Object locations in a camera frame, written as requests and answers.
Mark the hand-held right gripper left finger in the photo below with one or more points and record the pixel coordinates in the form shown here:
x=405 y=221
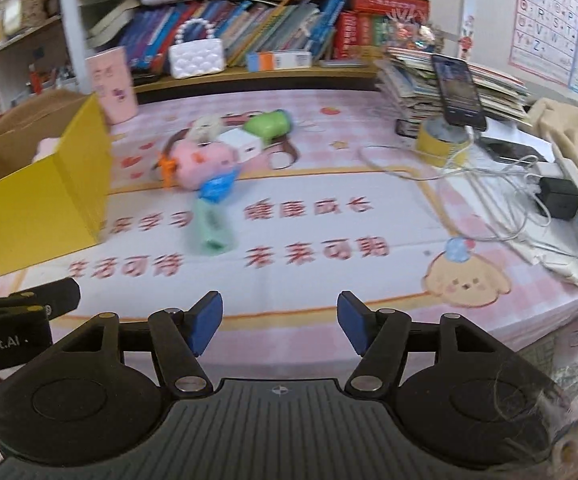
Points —
x=206 y=322

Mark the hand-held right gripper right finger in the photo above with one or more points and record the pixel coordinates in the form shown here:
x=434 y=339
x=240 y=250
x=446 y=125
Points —
x=354 y=322

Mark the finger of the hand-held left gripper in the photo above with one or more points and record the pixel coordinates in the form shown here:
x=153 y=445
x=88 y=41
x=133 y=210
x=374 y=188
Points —
x=59 y=295

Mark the yellow cardboard box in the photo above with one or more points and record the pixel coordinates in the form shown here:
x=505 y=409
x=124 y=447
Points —
x=29 y=210

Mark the mint green remote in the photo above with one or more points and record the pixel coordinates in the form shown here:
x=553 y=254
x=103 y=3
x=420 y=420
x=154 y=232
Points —
x=211 y=232

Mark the small pink plush toy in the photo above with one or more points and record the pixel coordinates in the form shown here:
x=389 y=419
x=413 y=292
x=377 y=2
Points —
x=199 y=162

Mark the white charger plug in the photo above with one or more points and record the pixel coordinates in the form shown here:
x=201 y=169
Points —
x=239 y=145

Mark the small grey toy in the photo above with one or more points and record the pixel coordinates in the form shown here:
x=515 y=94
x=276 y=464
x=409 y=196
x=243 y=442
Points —
x=206 y=127

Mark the green toy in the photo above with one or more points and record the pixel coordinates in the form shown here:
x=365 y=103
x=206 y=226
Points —
x=266 y=125

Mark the pink printed table mat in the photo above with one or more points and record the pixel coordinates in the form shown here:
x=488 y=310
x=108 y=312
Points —
x=319 y=220

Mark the large pink plush toy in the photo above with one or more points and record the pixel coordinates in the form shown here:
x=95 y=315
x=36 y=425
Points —
x=48 y=149

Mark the yellow round tin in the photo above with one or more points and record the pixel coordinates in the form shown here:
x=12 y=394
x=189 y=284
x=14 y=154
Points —
x=441 y=147

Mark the pink sticker tumbler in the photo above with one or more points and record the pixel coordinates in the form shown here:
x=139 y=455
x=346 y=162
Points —
x=111 y=85

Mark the white shelf unit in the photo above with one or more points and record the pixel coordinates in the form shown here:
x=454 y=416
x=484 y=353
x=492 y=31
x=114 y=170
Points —
x=14 y=60

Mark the flat dark phone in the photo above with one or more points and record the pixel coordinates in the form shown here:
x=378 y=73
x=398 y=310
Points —
x=511 y=149

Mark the black power adapter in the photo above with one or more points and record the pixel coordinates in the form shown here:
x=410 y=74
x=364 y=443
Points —
x=560 y=197

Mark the black smartphone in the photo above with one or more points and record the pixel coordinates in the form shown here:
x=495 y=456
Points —
x=459 y=90

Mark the white quilted purse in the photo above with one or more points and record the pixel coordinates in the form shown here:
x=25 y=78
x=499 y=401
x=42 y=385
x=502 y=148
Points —
x=196 y=60

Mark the orange and white small box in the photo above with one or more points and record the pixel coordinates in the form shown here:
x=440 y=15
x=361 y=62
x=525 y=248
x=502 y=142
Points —
x=281 y=61

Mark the stack of thin booklets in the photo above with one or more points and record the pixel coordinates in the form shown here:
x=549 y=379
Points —
x=499 y=90

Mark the thick white book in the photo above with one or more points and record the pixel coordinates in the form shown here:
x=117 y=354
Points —
x=114 y=22

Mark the beige cloth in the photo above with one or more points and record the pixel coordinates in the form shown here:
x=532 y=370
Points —
x=564 y=130

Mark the red box set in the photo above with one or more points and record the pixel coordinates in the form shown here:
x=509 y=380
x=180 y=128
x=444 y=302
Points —
x=369 y=25

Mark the row of colourful books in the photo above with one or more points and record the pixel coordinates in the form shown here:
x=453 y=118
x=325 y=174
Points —
x=249 y=25

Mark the alphabet wall poster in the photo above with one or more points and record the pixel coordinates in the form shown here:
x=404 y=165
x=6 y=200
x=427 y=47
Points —
x=544 y=15

